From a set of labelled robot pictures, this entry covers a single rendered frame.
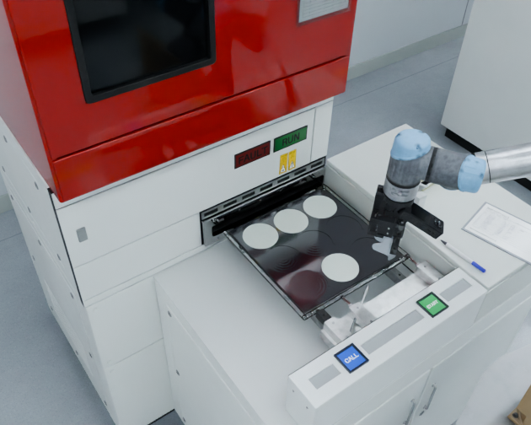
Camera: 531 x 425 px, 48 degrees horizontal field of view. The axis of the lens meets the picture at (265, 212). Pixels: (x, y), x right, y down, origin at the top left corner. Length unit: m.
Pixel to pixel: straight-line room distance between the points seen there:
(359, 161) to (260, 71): 0.56
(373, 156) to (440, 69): 2.63
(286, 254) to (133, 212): 0.43
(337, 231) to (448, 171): 0.53
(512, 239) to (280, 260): 0.62
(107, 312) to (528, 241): 1.15
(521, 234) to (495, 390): 0.43
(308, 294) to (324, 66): 0.58
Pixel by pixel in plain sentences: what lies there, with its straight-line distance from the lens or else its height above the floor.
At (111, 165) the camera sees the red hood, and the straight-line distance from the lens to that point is 1.33.
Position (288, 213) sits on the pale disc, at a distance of 1.74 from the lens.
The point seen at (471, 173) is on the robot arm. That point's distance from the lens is 1.27.
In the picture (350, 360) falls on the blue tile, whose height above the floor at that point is 0.96.
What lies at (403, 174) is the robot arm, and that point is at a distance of 1.28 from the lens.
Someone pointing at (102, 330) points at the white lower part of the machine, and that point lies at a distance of 1.76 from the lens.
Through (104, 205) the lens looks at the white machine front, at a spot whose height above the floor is 1.13.
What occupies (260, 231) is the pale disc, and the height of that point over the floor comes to 0.90.
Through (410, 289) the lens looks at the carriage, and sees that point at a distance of 1.62.
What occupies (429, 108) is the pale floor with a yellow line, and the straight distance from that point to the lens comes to 4.00.
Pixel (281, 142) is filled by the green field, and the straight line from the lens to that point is 1.66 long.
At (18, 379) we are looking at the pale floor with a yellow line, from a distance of 2.60.
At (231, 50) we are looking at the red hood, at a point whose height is 1.46.
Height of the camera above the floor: 2.09
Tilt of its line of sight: 43 degrees down
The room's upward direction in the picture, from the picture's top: 2 degrees clockwise
